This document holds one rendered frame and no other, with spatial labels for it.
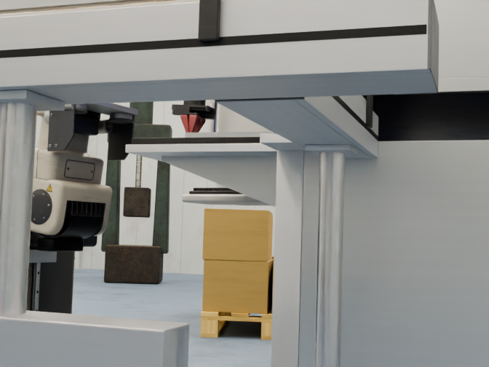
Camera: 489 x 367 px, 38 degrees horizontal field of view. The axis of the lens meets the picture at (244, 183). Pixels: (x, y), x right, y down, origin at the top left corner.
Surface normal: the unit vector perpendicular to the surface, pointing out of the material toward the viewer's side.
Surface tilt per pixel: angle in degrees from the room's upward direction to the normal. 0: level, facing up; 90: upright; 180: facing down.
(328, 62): 90
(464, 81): 90
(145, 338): 90
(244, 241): 90
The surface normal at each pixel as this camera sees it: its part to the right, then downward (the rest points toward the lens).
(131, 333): -0.32, -0.07
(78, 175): 0.84, 0.13
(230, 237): -0.08, -0.07
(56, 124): -0.52, -0.07
